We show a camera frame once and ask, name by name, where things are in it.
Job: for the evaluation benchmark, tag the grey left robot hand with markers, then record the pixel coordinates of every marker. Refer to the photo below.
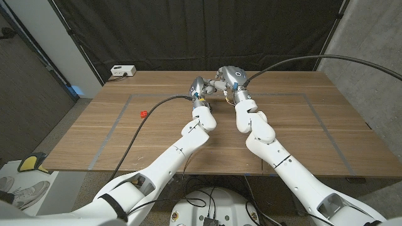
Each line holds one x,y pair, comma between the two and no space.
198,88

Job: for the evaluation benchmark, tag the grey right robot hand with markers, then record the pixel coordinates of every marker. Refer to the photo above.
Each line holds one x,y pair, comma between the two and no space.
234,77

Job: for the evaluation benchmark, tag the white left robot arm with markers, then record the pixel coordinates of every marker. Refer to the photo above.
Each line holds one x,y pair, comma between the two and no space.
176,157

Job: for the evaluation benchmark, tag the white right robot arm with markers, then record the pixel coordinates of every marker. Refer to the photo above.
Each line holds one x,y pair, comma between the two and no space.
282,160

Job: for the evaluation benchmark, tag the red toy block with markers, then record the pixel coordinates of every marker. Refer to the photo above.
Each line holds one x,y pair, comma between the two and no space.
144,114

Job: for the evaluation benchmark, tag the light wooden board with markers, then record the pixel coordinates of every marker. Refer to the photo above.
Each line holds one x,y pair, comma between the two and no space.
282,93

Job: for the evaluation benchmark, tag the black backdrop curtain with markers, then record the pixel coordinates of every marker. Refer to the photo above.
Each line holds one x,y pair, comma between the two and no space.
201,31

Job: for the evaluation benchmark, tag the white power outlet box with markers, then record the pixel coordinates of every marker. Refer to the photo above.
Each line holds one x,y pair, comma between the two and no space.
123,70

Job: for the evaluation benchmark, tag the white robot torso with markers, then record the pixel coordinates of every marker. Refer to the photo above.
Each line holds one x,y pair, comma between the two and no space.
194,204

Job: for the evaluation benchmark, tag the yellow and black handheld device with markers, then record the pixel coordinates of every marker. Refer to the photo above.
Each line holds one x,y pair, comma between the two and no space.
29,162

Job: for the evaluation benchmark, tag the grey sneaker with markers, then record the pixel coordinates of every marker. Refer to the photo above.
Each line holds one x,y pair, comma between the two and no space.
29,192

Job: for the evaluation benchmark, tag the black backdrop frame pole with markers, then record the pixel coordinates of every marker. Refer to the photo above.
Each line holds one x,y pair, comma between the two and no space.
331,34
77,42

